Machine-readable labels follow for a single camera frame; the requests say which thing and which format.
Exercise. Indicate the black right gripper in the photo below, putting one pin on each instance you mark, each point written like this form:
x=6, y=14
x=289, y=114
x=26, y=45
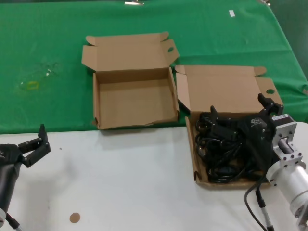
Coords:
x=258, y=134

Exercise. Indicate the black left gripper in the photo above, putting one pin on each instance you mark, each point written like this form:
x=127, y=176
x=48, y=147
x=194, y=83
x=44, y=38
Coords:
x=8, y=168

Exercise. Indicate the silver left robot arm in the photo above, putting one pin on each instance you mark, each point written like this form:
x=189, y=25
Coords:
x=2, y=215

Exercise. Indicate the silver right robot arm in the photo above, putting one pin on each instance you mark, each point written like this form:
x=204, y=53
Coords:
x=293, y=175

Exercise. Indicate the cardboard box with round hole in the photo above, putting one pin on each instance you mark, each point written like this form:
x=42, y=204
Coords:
x=221, y=89

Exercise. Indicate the cardboard box with oval hole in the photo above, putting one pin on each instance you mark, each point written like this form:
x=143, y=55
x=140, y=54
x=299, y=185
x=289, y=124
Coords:
x=134, y=106

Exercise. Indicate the brown clamp at cloth edge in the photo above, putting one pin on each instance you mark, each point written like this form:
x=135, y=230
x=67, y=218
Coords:
x=306, y=91

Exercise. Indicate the clear tape scrap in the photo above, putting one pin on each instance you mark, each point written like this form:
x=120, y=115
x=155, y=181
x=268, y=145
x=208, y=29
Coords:
x=48, y=73

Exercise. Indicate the brown cardboard disc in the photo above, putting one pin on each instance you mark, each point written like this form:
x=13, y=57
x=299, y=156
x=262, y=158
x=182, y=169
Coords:
x=74, y=217

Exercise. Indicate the white tape strip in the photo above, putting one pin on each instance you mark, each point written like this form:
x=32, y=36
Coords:
x=232, y=13

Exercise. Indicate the green table cloth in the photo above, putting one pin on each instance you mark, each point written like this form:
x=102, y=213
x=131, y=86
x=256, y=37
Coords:
x=48, y=36

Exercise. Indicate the small metal clip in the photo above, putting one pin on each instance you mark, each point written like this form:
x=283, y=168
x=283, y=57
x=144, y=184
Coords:
x=265, y=1

